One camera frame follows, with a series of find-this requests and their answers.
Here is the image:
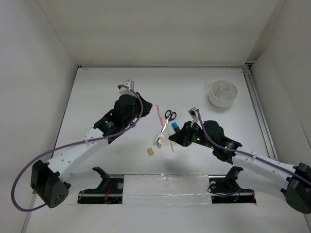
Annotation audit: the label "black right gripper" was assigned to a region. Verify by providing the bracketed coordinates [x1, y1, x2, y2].
[169, 121, 215, 150]

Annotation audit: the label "blue black highlighter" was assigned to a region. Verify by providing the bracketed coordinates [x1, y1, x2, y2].
[172, 122, 180, 133]

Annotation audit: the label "yellow pen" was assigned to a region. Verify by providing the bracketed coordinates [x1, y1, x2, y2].
[166, 118, 175, 153]

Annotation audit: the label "pink pen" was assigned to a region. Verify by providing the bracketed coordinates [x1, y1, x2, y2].
[156, 104, 164, 126]

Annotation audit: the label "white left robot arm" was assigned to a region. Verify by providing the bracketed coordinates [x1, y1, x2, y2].
[31, 93, 153, 208]

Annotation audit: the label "small yellow eraser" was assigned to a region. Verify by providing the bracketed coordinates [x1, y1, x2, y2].
[147, 148, 154, 156]

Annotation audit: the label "white round compartment container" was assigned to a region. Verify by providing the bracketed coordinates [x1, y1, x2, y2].
[208, 80, 238, 108]

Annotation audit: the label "black handled scissors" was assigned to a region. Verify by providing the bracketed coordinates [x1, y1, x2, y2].
[160, 110, 177, 133]

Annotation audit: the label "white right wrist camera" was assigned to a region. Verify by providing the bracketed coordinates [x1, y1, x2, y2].
[188, 107, 200, 127]

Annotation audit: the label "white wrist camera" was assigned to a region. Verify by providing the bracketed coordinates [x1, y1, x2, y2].
[188, 107, 200, 127]
[118, 79, 135, 96]

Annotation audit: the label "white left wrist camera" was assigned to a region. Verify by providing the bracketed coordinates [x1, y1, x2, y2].
[118, 79, 135, 96]

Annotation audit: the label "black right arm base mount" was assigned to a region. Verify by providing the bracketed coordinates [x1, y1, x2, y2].
[207, 166, 257, 204]

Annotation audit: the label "aluminium rail right side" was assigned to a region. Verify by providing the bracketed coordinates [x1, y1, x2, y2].
[242, 63, 278, 161]

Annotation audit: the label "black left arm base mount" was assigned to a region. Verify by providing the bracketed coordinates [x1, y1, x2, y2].
[77, 167, 124, 204]

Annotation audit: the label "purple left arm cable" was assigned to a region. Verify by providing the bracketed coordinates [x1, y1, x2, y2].
[11, 84, 144, 212]

